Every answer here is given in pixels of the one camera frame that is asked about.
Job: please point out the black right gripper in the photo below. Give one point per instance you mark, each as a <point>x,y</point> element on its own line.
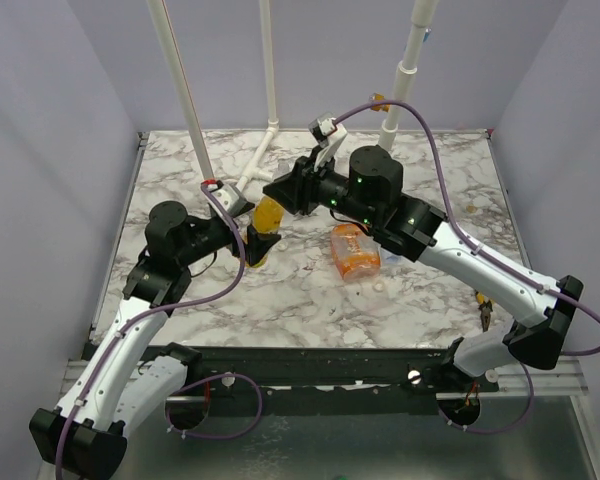
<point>304,185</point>

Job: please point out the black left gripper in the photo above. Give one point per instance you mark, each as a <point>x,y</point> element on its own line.
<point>258,244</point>

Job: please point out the yellow pomelo drink bottle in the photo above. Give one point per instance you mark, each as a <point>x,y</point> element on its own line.
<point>267,218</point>

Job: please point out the orange label squat bottle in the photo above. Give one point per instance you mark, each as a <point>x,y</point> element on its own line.
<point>355,255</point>

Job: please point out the small blue-label water bottle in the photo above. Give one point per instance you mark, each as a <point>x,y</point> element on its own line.
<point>389,258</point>

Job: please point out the clear plastic bottle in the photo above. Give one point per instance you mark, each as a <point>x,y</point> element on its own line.
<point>283,170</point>

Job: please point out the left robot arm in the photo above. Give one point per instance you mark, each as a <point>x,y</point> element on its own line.
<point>87,432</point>

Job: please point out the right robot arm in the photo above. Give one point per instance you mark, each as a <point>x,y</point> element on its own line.
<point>371,194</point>

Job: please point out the orange knob on pipe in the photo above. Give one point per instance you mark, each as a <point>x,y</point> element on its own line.
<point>378,103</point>

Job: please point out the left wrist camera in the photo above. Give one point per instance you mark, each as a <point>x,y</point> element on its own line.
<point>228,196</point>

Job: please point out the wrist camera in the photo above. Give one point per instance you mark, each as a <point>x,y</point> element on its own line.
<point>228,196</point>
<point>329,136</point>

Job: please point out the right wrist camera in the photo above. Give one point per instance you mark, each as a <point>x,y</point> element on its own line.
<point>329,136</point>

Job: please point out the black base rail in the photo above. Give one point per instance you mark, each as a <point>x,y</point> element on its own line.
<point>242,382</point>

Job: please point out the yellow handled pliers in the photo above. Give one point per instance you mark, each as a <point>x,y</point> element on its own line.
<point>485,306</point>

